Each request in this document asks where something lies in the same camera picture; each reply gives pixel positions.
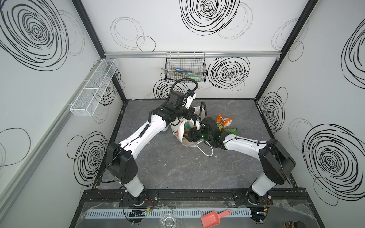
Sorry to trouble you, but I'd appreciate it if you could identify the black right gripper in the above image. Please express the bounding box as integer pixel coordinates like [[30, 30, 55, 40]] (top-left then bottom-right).
[[181, 126, 212, 143]]

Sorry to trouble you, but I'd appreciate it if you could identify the white paper bag red flower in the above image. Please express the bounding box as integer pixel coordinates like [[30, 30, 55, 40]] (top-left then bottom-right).
[[170, 107, 213, 157]]

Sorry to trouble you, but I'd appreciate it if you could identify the orange snack packet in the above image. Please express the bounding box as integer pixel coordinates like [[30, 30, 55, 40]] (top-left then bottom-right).
[[216, 114, 233, 130]]

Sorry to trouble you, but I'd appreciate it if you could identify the green snack packet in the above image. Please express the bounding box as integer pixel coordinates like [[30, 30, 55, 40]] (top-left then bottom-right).
[[218, 128, 238, 137]]

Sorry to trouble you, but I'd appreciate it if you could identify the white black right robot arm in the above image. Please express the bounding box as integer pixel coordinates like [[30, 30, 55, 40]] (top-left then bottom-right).
[[187, 116, 296, 205]]

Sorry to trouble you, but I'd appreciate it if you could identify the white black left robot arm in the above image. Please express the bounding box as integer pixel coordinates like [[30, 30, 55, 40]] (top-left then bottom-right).
[[106, 90, 196, 204]]

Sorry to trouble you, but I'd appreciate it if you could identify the red plastic scoop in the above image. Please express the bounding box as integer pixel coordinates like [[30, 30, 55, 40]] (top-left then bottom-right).
[[201, 210, 232, 228]]

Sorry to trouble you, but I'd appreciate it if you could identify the clear glass bowl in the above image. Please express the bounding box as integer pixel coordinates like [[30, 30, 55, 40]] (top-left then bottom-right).
[[160, 213, 178, 228]]

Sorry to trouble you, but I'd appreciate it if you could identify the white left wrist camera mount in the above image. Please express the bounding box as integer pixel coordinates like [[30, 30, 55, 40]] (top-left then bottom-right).
[[184, 90, 196, 109]]

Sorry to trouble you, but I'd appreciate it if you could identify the black wire wall basket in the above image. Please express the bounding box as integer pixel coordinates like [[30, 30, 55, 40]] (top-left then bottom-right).
[[163, 57, 207, 83]]

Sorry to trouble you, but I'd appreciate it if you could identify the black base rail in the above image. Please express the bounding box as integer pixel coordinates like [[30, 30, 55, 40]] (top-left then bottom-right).
[[79, 187, 310, 206]]

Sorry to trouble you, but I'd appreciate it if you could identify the aluminium wall rail back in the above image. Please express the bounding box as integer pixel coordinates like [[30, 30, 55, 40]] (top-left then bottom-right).
[[105, 51, 281, 59]]

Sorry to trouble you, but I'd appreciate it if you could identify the aluminium wall rail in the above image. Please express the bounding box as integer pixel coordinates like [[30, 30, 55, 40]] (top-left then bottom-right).
[[105, 51, 281, 59], [1, 72, 90, 220]]

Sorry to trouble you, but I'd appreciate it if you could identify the clear plastic wall shelf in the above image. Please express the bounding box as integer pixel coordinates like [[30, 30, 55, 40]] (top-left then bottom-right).
[[70, 59, 118, 117]]

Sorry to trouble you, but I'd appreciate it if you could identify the grey slotted cable duct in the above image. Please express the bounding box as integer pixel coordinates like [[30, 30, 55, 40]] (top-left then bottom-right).
[[85, 208, 252, 219]]

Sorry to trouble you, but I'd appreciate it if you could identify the black corner frame post left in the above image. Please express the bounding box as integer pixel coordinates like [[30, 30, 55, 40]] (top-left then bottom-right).
[[72, 0, 127, 104]]

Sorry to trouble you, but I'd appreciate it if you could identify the black corner frame post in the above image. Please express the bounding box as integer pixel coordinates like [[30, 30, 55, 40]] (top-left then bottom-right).
[[255, 0, 319, 101], [72, 0, 127, 104]]

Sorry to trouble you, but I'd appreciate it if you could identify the black corner frame post right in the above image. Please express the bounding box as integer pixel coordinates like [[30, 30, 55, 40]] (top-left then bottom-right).
[[255, 0, 319, 101]]

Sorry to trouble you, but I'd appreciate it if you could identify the aluminium wall rail left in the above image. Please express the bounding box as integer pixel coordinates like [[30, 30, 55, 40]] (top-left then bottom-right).
[[1, 72, 90, 220]]

